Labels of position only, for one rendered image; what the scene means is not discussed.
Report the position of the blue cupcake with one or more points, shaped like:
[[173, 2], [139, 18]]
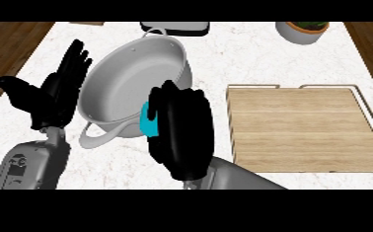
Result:
[[148, 120]]

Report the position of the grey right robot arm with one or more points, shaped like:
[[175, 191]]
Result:
[[238, 176]]

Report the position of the white potted plant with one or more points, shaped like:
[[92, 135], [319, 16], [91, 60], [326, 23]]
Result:
[[303, 31]]

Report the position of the black and grey appliance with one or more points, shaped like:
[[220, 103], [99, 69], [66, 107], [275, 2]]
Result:
[[176, 28]]

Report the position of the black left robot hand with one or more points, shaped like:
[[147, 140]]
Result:
[[54, 91]]

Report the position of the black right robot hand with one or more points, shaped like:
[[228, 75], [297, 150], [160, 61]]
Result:
[[186, 134]]

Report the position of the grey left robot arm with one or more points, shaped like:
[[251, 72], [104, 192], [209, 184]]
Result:
[[35, 163]]

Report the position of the wooden board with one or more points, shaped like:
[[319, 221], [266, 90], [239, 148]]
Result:
[[88, 23]]

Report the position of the white metal pot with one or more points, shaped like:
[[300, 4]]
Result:
[[132, 84]]

